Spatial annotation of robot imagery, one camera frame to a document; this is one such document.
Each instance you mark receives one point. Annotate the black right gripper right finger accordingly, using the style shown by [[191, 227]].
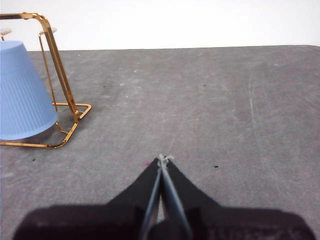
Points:
[[237, 225]]

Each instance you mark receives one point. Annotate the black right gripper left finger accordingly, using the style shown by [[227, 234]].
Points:
[[100, 222]]

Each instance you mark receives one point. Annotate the blue ribbed plastic cup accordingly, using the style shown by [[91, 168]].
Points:
[[22, 95]]

